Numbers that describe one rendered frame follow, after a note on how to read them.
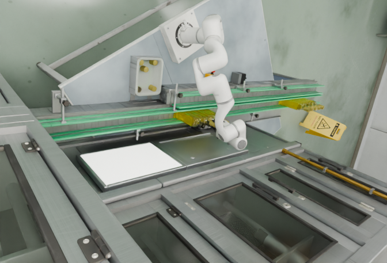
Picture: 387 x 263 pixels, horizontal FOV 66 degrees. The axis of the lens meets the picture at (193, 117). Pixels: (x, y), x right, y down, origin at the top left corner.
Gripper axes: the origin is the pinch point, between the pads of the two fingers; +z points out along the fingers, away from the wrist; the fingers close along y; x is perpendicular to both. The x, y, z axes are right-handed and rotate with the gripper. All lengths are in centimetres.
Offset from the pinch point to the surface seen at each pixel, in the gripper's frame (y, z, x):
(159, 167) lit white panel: -12.8, -20.3, 39.5
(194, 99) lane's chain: 6.6, 30.7, 0.0
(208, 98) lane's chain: 6.5, 33.9, -12.0
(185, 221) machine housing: -17, -56, 40
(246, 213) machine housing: -18, -57, 13
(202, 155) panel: -13.6, -10.2, 11.5
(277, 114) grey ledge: -15, 56, -96
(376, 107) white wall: -77, 248, -536
